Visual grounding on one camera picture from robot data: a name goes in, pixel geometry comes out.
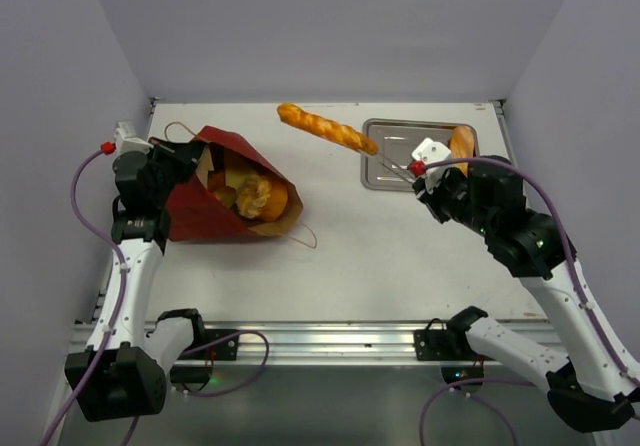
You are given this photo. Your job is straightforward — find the round crumble fake bread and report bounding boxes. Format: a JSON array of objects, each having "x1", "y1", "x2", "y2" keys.
[{"x1": 235, "y1": 174, "x2": 272, "y2": 219}]

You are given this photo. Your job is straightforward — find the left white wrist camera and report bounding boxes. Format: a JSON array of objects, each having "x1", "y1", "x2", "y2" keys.
[{"x1": 100, "y1": 121, "x2": 152, "y2": 156}]

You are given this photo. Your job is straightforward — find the braided fake bread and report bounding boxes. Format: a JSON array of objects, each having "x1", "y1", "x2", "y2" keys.
[{"x1": 276, "y1": 103, "x2": 379, "y2": 156}]

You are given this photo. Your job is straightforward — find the metal tongs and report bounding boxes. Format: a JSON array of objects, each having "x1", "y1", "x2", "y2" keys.
[{"x1": 372, "y1": 150, "x2": 415, "y2": 186}]

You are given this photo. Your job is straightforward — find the red paper bag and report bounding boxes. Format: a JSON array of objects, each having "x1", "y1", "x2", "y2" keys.
[{"x1": 165, "y1": 121, "x2": 318, "y2": 249}]

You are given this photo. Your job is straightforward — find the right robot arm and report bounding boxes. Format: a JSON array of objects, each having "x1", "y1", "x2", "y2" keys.
[{"x1": 408, "y1": 153, "x2": 639, "y2": 433}]

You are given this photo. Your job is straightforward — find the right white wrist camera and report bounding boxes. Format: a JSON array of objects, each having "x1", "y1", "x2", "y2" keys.
[{"x1": 407, "y1": 138, "x2": 452, "y2": 193}]

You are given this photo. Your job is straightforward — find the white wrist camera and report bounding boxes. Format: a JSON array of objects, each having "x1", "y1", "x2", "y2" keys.
[
  {"x1": 407, "y1": 138, "x2": 452, "y2": 193},
  {"x1": 100, "y1": 121, "x2": 152, "y2": 156}
]

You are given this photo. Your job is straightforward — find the metal tray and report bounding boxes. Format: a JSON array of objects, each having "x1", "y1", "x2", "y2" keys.
[{"x1": 360, "y1": 118, "x2": 478, "y2": 192}]

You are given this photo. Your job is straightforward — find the oval fake bread loaf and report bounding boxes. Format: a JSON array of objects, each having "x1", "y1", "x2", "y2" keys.
[{"x1": 448, "y1": 126, "x2": 476, "y2": 158}]

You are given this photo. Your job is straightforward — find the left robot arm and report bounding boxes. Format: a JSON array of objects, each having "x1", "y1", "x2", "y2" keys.
[{"x1": 65, "y1": 139, "x2": 208, "y2": 422}]

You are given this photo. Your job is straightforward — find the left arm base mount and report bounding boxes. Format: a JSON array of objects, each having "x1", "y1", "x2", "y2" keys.
[{"x1": 169, "y1": 329, "x2": 239, "y2": 393}]

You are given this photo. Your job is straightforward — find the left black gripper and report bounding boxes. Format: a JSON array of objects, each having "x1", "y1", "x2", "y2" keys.
[{"x1": 143, "y1": 137, "x2": 205, "y2": 206}]

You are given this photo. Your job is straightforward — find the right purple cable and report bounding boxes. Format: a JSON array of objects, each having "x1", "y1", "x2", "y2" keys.
[{"x1": 408, "y1": 158, "x2": 640, "y2": 446}]

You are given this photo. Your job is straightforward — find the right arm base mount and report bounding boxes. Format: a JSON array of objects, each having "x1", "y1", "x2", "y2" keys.
[{"x1": 413, "y1": 318, "x2": 485, "y2": 384}]

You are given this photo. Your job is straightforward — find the aluminium mounting rail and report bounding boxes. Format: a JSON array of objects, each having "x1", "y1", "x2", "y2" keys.
[{"x1": 64, "y1": 319, "x2": 596, "y2": 367}]

